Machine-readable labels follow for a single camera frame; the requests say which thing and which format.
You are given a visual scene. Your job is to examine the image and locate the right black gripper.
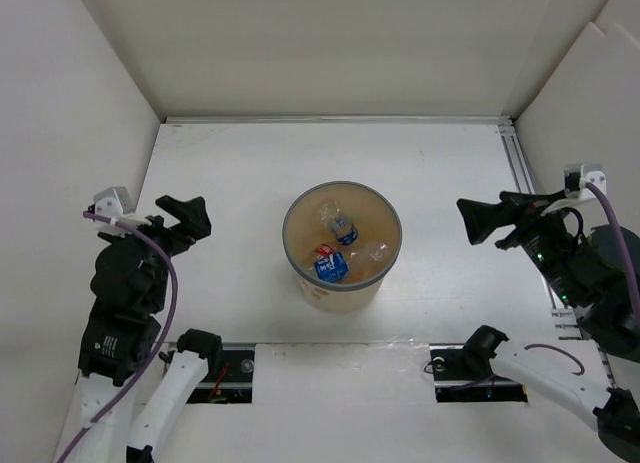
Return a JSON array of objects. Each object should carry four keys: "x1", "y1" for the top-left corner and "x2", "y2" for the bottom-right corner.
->
[{"x1": 455, "y1": 186, "x2": 585, "y2": 304}]

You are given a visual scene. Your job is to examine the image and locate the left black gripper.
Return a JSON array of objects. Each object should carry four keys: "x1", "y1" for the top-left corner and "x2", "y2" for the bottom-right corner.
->
[{"x1": 103, "y1": 193, "x2": 211, "y2": 309}]

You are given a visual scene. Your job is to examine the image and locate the clear bottle light blue label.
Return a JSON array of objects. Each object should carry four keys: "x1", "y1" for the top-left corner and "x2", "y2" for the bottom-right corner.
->
[{"x1": 317, "y1": 199, "x2": 359, "y2": 246}]

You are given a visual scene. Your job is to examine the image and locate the clear bottle dark blue label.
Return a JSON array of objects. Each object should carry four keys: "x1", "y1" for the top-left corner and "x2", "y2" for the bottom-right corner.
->
[{"x1": 313, "y1": 244, "x2": 349, "y2": 283}]

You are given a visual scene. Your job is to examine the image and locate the clear unlabelled plastic bottle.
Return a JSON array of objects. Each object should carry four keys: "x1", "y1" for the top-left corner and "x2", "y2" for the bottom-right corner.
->
[{"x1": 348, "y1": 241, "x2": 391, "y2": 281}]

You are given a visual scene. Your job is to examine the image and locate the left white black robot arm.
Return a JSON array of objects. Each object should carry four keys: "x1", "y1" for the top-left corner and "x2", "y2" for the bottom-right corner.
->
[{"x1": 59, "y1": 187, "x2": 223, "y2": 462}]

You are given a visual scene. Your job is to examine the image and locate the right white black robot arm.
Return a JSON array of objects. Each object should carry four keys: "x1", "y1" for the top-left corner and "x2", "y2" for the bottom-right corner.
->
[{"x1": 456, "y1": 180, "x2": 639, "y2": 462}]

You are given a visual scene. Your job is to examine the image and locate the beige bin grey rim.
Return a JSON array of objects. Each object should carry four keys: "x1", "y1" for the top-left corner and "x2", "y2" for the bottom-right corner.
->
[{"x1": 281, "y1": 181, "x2": 403, "y2": 313}]

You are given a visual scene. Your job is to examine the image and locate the aluminium rail along wall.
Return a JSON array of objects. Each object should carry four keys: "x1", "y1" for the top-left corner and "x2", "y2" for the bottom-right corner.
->
[{"x1": 498, "y1": 118, "x2": 536, "y2": 194}]

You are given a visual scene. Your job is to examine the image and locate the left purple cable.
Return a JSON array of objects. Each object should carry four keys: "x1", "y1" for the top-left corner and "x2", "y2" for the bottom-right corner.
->
[{"x1": 52, "y1": 210, "x2": 180, "y2": 463}]

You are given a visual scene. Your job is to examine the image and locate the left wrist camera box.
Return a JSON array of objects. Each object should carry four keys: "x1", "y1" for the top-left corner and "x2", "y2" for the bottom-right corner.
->
[{"x1": 89, "y1": 186, "x2": 135, "y2": 226}]

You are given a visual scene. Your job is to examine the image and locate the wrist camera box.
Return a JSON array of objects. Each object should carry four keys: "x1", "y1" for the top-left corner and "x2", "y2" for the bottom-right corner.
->
[
  {"x1": 564, "y1": 163, "x2": 607, "y2": 203},
  {"x1": 89, "y1": 186, "x2": 135, "y2": 226}
]

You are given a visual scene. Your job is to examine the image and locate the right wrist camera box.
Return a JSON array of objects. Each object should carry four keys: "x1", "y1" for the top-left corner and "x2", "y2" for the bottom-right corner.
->
[{"x1": 564, "y1": 163, "x2": 607, "y2": 203}]

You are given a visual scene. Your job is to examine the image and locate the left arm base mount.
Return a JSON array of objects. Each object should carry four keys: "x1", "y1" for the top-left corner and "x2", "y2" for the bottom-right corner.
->
[{"x1": 158, "y1": 341, "x2": 255, "y2": 405}]

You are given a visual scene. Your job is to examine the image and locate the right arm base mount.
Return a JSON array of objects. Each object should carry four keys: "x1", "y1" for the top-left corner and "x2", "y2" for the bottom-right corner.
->
[{"x1": 423, "y1": 343, "x2": 528, "y2": 403}]

